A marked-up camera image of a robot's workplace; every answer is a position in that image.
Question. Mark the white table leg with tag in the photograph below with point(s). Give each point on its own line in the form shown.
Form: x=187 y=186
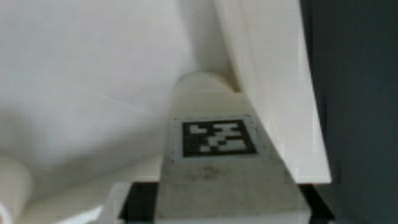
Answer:
x=226 y=185

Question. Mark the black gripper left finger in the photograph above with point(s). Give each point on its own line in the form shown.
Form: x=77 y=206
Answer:
x=128 y=207

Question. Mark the white square tabletop panel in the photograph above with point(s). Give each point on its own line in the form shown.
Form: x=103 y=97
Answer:
x=94 y=55

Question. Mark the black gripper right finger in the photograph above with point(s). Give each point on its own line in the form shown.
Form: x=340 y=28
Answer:
x=322 y=216

